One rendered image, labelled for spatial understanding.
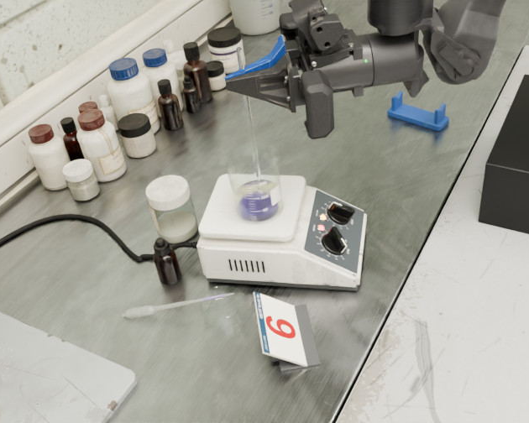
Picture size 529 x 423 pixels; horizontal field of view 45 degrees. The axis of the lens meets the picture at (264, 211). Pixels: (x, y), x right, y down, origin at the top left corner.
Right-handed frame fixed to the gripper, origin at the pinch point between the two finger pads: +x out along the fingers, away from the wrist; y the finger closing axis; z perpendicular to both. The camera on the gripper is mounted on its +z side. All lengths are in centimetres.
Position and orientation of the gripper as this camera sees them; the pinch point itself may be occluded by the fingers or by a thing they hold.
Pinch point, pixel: (257, 78)
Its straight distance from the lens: 70.5
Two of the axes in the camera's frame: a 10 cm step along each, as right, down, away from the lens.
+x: -9.9, 1.6, -0.3
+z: -1.1, -7.6, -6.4
